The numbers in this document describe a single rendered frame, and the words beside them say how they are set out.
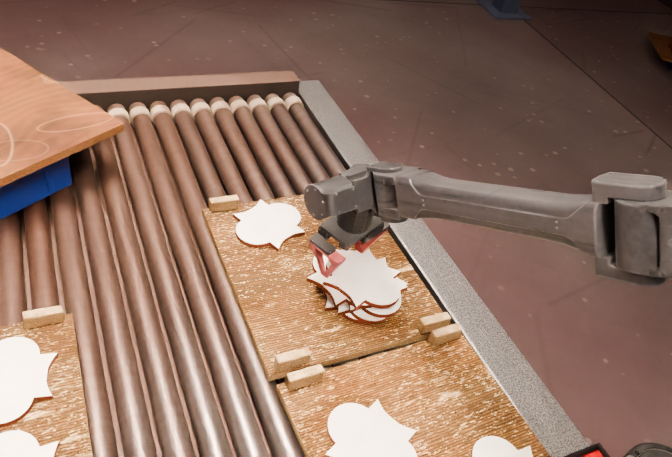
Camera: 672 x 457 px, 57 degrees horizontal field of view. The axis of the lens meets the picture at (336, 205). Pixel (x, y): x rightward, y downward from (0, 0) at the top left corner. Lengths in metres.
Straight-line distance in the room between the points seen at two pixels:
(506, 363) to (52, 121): 0.96
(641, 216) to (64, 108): 1.07
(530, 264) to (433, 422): 1.90
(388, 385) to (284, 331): 0.19
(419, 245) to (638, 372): 1.53
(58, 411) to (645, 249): 0.78
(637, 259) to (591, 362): 1.92
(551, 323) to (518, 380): 1.51
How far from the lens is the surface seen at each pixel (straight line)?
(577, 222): 0.72
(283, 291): 1.12
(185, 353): 1.05
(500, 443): 1.03
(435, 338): 1.09
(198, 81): 1.66
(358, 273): 1.10
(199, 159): 1.43
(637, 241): 0.69
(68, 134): 1.29
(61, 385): 1.02
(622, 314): 2.88
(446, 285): 1.25
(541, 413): 1.14
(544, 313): 2.68
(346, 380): 1.03
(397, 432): 0.98
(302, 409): 0.98
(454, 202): 0.82
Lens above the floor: 1.76
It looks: 39 degrees down
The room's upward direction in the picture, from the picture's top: 12 degrees clockwise
